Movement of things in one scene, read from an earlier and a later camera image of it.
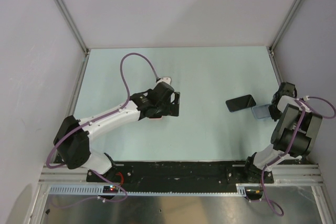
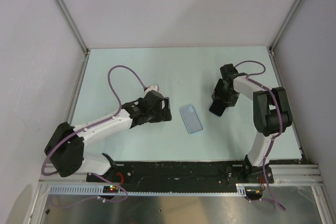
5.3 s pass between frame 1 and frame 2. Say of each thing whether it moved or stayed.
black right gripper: moved
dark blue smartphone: moved
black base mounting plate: stayed
